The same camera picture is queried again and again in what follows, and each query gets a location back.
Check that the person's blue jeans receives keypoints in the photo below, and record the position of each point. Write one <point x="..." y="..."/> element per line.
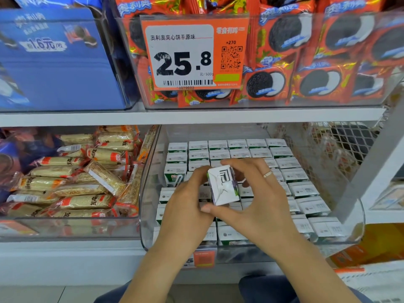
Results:
<point x="265" y="290"/>

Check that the person's left forearm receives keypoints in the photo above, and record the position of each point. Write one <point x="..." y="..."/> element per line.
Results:
<point x="158" y="280"/>

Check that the person's left hand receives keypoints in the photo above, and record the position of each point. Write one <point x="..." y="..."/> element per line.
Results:
<point x="183" y="217"/>

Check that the blue cardboard display box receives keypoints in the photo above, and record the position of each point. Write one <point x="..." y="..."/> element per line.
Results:
<point x="63" y="75"/>

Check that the person's right hand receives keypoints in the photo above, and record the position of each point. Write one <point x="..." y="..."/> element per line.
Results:
<point x="265" y="208"/>

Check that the blueberry juice carton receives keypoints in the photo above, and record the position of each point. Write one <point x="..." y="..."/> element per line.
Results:
<point x="222" y="184"/>

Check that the large white orange price tag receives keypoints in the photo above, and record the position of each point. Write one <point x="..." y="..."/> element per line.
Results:
<point x="177" y="60"/>

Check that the small orange price tag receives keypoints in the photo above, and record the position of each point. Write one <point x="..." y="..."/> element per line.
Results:
<point x="203" y="257"/>

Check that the pile of yellow wafer bars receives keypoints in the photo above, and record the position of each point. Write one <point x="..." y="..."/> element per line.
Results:
<point x="76" y="183"/>

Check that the yellow orange snack packet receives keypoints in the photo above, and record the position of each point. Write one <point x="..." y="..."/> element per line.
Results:
<point x="372" y="244"/>

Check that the faded orange price tag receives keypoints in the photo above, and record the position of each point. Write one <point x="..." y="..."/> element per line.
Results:
<point x="16" y="227"/>

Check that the rows of white juice cartons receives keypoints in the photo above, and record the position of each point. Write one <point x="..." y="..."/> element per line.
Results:
<point x="309" y="198"/>

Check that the pile of blue snack packets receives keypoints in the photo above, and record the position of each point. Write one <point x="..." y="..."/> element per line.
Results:
<point x="19" y="154"/>

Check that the stack of red cookie packets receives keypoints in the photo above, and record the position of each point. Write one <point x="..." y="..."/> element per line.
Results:
<point x="328" y="56"/>

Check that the clear plastic display bin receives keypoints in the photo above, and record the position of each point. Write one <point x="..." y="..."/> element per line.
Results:
<point x="69" y="227"/>
<point x="347" y="224"/>

